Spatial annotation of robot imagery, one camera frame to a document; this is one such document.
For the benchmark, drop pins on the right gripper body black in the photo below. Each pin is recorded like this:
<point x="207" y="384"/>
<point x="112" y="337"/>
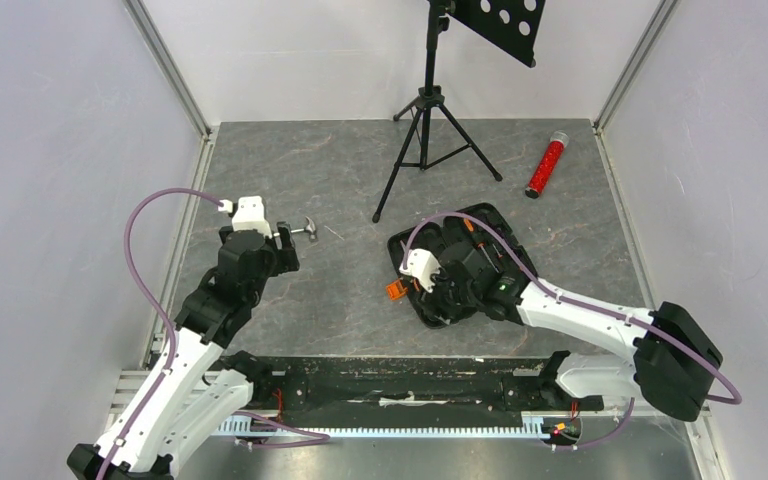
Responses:
<point x="435" y="302"/>

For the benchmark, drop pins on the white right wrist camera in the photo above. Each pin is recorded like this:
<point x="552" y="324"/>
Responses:
<point x="432" y="267"/>

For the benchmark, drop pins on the orange-handled pliers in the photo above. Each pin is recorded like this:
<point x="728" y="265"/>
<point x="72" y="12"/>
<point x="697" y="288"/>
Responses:
<point x="410" y="264"/>

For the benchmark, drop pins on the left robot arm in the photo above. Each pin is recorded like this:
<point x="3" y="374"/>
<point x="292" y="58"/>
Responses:
<point x="162" y="426"/>

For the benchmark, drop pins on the black orange nut driver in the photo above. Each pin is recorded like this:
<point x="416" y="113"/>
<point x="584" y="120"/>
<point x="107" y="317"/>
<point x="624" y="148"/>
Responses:
<point x="478" y="242"/>

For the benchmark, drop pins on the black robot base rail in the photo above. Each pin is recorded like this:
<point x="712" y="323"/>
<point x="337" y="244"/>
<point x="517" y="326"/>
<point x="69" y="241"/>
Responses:
<point x="411" y="392"/>

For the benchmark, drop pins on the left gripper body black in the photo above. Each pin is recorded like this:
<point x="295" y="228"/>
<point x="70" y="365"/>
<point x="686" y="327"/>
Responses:
<point x="274" y="265"/>

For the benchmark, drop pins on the black plastic tool case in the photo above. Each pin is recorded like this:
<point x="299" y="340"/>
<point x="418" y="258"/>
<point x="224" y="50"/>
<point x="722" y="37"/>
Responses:
<point x="501" y="243"/>

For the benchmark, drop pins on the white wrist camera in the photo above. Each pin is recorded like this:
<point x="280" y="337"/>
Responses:
<point x="432" y="267"/>
<point x="249" y="214"/>

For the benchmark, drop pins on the black music stand tripod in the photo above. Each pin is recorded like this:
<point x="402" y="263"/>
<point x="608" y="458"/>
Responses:
<point x="510" y="26"/>

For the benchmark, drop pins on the red glitter tube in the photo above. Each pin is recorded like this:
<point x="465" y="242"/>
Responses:
<point x="539" y="180"/>

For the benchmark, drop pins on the claw hammer black handle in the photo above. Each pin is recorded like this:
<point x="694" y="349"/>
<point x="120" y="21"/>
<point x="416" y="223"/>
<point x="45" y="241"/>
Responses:
<point x="310" y="230"/>

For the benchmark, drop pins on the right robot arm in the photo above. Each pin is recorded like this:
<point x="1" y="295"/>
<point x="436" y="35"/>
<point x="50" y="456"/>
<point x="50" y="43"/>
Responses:
<point x="661" y="355"/>

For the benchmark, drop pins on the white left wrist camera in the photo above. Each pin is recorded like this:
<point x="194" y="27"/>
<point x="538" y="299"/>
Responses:
<point x="249" y="214"/>

